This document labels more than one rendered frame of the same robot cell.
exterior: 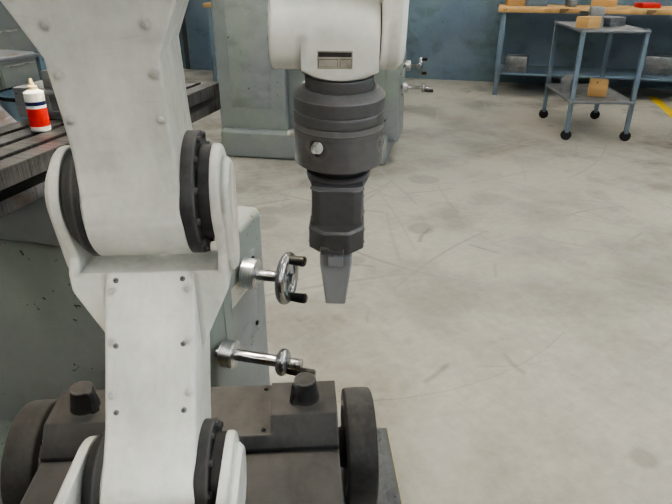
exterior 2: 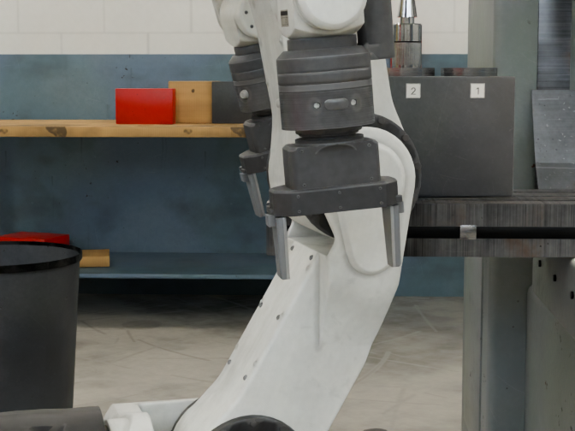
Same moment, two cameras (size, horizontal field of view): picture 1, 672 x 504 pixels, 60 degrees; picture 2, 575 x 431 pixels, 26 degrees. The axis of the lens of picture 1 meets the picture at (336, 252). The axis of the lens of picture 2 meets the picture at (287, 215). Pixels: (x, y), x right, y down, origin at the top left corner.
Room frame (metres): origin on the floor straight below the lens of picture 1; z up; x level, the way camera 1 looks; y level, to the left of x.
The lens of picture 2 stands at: (0.29, -1.14, 1.12)
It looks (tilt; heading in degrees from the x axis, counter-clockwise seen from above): 7 degrees down; 78
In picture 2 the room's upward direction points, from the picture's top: straight up
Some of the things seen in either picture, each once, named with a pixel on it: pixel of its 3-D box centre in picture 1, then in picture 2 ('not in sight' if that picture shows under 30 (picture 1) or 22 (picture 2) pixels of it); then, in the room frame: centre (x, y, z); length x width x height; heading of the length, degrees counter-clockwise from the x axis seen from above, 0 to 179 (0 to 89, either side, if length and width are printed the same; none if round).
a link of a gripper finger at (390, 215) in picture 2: not in sight; (395, 233); (0.64, 0.00, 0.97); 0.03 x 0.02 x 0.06; 88
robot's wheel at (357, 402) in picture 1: (358, 446); not in sight; (0.77, -0.04, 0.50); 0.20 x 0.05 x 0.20; 4
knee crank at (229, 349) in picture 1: (264, 359); not in sight; (1.01, 0.15, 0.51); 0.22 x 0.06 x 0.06; 75
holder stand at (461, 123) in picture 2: not in sight; (436, 131); (0.94, 0.75, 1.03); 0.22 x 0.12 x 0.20; 173
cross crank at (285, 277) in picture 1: (271, 276); not in sight; (1.15, 0.14, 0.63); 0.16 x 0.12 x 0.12; 75
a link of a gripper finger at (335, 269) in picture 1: (335, 279); (276, 246); (0.53, 0.00, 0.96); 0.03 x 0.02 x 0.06; 88
